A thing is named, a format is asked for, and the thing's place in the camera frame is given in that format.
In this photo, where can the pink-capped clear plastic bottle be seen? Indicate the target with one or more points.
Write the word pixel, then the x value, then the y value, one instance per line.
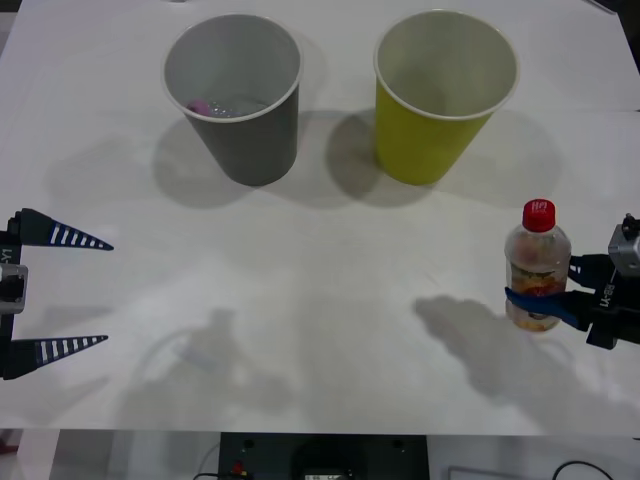
pixel 212 108

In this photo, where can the black robot torso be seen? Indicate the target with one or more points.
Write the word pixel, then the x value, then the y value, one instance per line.
pixel 322 457

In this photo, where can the yellow-green plastic bin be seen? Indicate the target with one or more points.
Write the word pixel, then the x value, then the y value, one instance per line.
pixel 425 145

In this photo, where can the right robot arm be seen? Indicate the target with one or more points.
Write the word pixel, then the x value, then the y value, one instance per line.
pixel 625 247

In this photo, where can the grey plastic bin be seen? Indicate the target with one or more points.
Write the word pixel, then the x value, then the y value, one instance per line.
pixel 250 145

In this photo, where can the red-capped clear plastic bottle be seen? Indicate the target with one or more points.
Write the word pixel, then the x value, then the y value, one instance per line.
pixel 537 255

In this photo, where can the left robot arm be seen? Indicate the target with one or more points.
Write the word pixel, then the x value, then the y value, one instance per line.
pixel 12 290

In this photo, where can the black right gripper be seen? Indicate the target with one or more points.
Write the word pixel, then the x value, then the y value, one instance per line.
pixel 615 310

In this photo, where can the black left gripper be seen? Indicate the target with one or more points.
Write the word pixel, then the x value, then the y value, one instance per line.
pixel 11 245

